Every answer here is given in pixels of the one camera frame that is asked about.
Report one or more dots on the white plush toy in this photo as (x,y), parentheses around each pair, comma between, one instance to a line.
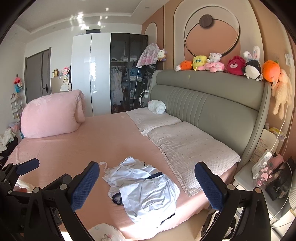
(157,107)

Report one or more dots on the large orange carrot plush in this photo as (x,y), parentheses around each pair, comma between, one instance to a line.
(271,70)

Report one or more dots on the white collared shirt navy cuffs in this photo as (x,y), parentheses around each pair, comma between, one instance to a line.
(124,169)

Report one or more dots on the pink rolled quilt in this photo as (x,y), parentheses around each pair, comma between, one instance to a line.
(50,113)

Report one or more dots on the beige dresser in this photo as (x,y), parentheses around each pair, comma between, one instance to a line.
(56,87)

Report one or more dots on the black and white bunny plush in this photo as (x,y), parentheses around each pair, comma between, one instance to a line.
(253,67)

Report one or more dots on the pink patterned cloth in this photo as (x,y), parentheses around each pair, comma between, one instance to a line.
(148,55)

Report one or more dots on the white shirt with navy trim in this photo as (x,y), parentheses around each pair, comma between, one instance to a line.
(150,197)

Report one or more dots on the pink doll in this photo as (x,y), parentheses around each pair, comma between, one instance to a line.
(66,70)

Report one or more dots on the pink plush toy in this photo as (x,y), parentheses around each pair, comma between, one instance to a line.
(216,67)

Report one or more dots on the grey padded headboard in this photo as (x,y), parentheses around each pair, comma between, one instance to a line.
(208,109)

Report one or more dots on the red plush toy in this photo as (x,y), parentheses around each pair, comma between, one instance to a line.
(18,84)

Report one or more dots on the black bag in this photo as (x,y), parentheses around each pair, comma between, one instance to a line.
(278,183)

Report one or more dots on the white rack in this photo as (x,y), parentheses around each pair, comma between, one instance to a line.
(16,107)

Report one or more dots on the white cardboard box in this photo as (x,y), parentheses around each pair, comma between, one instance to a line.
(262,143)

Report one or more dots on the black glass wardrobe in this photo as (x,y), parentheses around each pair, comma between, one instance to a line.
(127,76)

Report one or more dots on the yellow sponge plush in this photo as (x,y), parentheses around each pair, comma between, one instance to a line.
(199,62)

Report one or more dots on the white power strip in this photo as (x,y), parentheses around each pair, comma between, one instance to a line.
(262,162)

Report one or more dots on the bed with pink sheet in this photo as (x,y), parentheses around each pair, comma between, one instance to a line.
(104,139)

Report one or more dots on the red bear plush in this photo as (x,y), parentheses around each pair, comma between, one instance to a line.
(235,66)

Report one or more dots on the pile of white clothes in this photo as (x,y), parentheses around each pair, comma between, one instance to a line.
(8,141)

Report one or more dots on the white printed fleece pajamas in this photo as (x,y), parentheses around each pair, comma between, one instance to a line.
(106,233)

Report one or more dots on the white teddy bear plush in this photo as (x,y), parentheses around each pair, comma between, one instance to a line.
(215,58)

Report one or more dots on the white handbag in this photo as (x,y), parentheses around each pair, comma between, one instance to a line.
(65,87)

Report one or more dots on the grey door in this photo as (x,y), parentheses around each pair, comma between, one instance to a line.
(37,76)

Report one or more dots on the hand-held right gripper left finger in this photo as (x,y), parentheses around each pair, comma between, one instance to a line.
(85,185)

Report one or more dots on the white wardrobe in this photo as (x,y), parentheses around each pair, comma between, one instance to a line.
(90,74)

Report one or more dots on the small white plush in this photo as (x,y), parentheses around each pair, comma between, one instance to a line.
(177,68)

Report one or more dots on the small orange carrot plush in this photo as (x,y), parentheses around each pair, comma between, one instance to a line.
(186,65)

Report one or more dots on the yellow tissue pack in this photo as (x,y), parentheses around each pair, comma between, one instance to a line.
(276,133)

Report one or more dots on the pink paw print cup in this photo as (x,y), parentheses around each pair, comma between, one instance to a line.
(266,173)

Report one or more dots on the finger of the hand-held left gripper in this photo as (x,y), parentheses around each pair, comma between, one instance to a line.
(27,165)

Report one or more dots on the cream rabbit plush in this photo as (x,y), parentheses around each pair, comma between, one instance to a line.
(281,92)

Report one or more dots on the gold pot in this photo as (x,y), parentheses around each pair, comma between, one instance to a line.
(55,72)

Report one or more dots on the white nightstand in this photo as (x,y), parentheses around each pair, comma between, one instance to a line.
(245,178)

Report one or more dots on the white wall socket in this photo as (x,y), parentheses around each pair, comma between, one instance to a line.
(288,59)

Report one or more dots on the brown round wall disc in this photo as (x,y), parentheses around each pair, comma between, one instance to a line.
(206,21)

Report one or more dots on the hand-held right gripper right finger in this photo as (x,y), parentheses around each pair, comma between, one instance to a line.
(210,187)

